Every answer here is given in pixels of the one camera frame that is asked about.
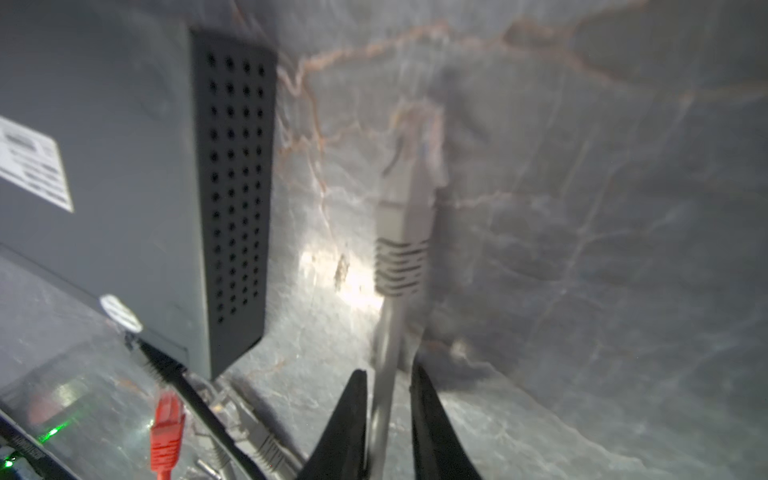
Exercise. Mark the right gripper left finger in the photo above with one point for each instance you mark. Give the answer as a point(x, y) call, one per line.
point(340, 452)

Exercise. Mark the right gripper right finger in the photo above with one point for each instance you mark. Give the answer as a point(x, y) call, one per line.
point(437, 451)

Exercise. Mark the large black network switch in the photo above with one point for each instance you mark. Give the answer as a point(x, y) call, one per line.
point(136, 168)

